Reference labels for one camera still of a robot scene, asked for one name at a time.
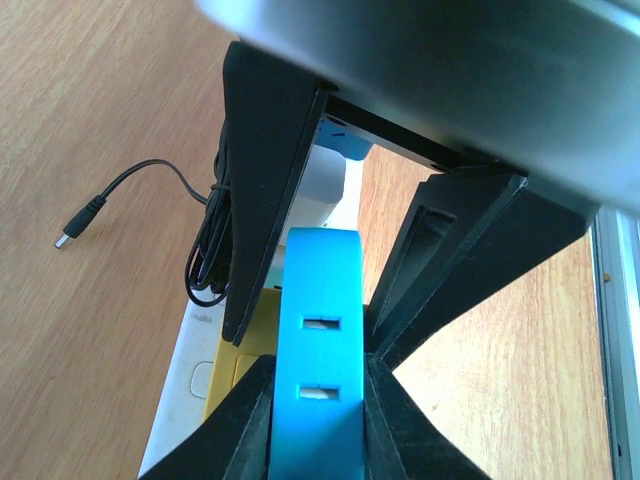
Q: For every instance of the white power strip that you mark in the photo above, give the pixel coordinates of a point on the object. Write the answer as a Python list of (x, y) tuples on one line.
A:
[(182, 401)]

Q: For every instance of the yellow cube socket adapter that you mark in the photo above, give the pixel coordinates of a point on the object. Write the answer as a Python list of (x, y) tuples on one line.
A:
[(231, 362)]

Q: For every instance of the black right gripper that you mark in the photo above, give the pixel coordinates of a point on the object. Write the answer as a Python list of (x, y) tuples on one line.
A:
[(551, 87)]

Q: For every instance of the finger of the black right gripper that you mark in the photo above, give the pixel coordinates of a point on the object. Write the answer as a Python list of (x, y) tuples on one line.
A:
[(272, 112), (465, 236)]

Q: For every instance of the cyan plug adapter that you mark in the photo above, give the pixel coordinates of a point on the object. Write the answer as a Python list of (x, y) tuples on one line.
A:
[(317, 427)]

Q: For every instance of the aluminium front rail frame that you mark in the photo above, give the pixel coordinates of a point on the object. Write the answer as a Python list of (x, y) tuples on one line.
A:
[(615, 252)]

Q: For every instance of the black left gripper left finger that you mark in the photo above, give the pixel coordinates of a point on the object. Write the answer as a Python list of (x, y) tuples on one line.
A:
[(233, 442)]

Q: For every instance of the dark blue cube adapter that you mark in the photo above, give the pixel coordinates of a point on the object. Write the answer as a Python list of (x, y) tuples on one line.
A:
[(334, 135)]

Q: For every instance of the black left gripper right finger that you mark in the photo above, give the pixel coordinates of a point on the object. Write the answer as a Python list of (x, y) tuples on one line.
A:
[(401, 443)]

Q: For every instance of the white charger plug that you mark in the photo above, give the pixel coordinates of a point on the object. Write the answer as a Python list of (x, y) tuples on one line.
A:
[(321, 187)]

